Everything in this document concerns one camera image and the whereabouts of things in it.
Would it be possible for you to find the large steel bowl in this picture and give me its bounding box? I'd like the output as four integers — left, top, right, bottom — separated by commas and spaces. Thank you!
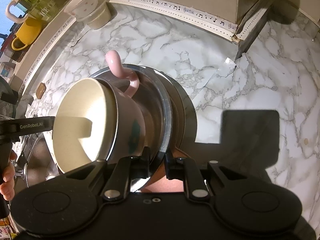
92, 64, 197, 192

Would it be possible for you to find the cream round bowl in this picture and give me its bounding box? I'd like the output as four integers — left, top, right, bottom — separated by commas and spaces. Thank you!
53, 78, 117, 173

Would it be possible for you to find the person's left hand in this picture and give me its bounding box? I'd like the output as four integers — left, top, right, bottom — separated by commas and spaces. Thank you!
1, 150, 17, 201

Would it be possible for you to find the grey round metal lid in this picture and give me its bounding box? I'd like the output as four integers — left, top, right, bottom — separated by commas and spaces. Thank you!
15, 133, 60, 191

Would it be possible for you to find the yellow mug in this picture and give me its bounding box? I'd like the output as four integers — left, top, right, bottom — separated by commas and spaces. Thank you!
11, 17, 42, 51

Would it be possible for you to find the white cup in beige cup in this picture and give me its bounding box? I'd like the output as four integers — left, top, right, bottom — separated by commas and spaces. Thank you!
63, 0, 111, 30

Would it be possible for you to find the white music note trim strip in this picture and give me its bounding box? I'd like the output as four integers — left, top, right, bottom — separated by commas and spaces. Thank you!
18, 0, 268, 93

